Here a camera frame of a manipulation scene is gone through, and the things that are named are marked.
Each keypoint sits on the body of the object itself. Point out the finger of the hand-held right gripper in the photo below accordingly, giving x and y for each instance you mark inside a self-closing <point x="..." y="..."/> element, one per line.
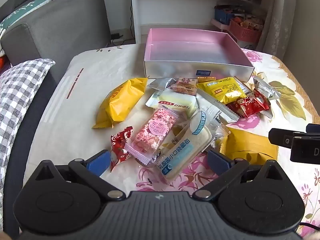
<point x="313" y="128"/>
<point x="278" y="137"/>

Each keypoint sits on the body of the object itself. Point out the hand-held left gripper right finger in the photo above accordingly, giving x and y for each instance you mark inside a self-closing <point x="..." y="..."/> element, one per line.
<point x="218" y="163"/>

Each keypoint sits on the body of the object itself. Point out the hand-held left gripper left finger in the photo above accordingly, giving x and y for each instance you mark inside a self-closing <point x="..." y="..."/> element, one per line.
<point x="100" y="162"/>

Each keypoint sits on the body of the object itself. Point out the small red candy packet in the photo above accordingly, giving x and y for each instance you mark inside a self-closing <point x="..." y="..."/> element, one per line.
<point x="120" y="146"/>

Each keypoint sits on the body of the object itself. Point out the wide gold foil packet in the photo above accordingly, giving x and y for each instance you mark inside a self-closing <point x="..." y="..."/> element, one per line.
<point x="247" y="145"/>

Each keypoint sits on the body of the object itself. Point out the clear bread packet blue label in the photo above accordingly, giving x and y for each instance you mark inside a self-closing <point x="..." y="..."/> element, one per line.
<point x="185" y="152"/>

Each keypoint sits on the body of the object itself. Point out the red and white candy packet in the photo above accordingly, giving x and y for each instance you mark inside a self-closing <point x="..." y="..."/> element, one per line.
<point x="247" y="105"/>

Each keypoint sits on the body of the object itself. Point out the white nut print packet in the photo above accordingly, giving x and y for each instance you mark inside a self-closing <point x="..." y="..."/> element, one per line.
<point x="266" y="90"/>

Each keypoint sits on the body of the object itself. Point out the pink snack bar packet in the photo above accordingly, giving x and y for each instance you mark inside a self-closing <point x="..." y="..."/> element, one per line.
<point x="153" y="132"/>

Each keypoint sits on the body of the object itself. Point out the large yellow snack packet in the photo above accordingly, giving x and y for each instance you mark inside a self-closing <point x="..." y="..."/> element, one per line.
<point x="120" y="102"/>

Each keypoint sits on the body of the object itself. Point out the yellow packet with white label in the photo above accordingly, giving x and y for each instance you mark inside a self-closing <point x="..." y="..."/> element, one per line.
<point x="225" y="88"/>

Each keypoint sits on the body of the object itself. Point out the pale yellow cake packet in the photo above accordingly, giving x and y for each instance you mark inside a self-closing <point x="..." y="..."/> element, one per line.
<point x="177" y="100"/>

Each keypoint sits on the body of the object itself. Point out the clear biscuit packet red label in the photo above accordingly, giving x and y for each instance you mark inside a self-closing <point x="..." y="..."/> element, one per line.
<point x="185" y="87"/>

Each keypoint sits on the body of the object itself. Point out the gold bar packet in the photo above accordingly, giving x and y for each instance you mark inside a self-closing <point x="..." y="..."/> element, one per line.
<point x="206" y="79"/>

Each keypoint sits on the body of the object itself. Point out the silver foil packet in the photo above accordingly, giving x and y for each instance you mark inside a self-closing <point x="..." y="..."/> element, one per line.
<point x="161" y="83"/>

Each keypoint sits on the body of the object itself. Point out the pink and silver cardboard box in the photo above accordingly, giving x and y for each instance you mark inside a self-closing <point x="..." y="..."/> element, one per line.
<point x="190" y="66"/>

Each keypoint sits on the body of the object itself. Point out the grey checkered pillow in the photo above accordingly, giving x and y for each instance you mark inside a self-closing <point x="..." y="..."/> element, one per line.
<point x="20" y="92"/>

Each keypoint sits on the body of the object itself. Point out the large pink plastic basket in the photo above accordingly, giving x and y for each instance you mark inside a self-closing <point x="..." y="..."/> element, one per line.
<point x="245" y="33"/>

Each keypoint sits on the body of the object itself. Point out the pale curtain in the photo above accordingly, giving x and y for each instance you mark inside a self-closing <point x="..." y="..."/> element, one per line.
<point x="287" y="17"/>

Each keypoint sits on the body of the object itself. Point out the low pink rack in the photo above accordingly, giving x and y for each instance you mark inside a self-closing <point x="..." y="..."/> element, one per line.
<point x="220" y="25"/>

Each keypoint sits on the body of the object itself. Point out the power strip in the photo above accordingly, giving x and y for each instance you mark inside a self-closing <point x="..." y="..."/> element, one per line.
<point x="116" y="36"/>

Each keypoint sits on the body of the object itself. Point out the blue cardboard box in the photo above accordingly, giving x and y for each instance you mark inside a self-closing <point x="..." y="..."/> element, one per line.
<point x="223" y="16"/>

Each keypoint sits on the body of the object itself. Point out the grey sofa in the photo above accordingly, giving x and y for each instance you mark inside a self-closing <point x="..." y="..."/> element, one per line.
<point x="62" y="25"/>

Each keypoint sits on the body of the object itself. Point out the white bookshelf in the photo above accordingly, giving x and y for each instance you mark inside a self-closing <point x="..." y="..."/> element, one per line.
<point x="140" y="10"/>

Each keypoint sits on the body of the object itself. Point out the teal cushion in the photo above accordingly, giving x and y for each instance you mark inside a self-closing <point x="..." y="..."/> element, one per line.
<point x="22" y="11"/>

